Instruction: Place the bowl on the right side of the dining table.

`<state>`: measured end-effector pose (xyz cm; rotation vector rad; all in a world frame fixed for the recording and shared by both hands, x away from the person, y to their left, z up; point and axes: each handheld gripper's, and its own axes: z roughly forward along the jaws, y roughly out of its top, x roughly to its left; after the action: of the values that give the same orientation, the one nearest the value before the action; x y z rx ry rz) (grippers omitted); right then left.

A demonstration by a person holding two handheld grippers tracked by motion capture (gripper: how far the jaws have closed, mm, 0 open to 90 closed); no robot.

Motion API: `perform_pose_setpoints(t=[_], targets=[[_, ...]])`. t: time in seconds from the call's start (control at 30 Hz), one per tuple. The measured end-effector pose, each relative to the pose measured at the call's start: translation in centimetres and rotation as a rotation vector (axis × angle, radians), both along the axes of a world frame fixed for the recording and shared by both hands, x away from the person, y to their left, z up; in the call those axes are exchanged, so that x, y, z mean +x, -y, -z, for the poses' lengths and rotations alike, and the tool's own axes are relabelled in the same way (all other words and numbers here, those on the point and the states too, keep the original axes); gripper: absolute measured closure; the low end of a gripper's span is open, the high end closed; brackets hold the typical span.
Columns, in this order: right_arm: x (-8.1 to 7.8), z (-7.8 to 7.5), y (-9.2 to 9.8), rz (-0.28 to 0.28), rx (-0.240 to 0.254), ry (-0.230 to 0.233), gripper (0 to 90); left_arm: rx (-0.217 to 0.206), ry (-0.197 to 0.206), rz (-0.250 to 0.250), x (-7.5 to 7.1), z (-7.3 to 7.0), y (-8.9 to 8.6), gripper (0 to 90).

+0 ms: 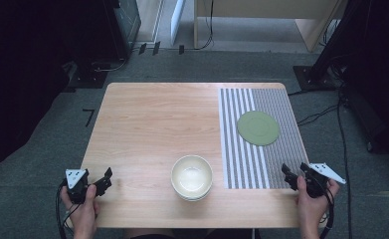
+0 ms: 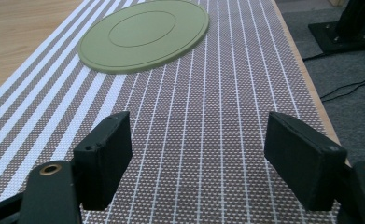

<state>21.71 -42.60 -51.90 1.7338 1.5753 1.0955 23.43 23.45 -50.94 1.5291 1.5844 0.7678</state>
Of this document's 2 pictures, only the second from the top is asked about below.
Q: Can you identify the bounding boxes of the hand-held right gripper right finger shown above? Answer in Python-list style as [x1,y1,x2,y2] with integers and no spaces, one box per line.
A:
[263,111,348,212]

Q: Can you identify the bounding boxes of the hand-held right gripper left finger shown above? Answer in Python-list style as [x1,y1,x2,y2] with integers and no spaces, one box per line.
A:
[73,110,133,212]

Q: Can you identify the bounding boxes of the striped woven placemat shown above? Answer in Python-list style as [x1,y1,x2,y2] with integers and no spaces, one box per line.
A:
[0,0,342,224]

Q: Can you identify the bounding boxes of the green round silicone mat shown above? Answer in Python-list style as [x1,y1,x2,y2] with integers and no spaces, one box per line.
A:
[77,0,210,75]

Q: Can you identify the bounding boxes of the black metal stand base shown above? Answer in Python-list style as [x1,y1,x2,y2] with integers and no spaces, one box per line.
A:
[307,0,365,54]

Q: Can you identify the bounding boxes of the black cable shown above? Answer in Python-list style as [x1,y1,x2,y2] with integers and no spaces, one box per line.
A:
[320,77,365,103]
[319,71,365,100]

